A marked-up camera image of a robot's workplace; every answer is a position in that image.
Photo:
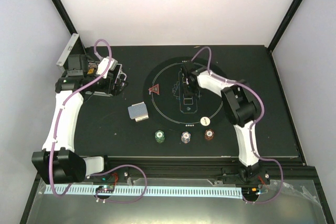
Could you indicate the white dealer button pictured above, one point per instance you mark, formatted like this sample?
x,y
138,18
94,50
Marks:
x,y
205,121

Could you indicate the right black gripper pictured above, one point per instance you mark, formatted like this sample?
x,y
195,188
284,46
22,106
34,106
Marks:
x,y
186,91

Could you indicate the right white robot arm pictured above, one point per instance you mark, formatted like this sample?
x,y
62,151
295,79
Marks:
x,y
241,106

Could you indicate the round black poker mat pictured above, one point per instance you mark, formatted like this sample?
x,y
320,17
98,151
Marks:
x,y
168,105

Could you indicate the blue playing card deck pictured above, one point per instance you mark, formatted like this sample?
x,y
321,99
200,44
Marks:
x,y
138,112

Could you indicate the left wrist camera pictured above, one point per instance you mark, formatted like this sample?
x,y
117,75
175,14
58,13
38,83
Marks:
x,y
105,65

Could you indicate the aluminium poker case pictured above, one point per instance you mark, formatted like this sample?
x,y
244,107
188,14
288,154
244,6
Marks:
x,y
69,51

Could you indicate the red triangular marker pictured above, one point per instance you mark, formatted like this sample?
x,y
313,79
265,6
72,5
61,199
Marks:
x,y
154,89

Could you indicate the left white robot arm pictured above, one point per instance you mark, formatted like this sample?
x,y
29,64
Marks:
x,y
57,162

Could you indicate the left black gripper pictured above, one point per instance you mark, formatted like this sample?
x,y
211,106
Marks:
x,y
116,90

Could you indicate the blue white poker chip stack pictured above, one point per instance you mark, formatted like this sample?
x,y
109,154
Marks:
x,y
186,137

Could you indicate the white slotted cable duct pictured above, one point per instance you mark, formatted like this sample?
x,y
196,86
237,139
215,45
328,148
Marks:
x,y
156,191

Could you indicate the green poker chip stack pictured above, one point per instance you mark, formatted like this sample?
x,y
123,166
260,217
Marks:
x,y
159,136

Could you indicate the orange black poker chip stack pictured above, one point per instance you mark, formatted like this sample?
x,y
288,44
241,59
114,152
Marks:
x,y
209,135

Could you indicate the black aluminium rail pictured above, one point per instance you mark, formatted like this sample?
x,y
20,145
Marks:
x,y
227,169

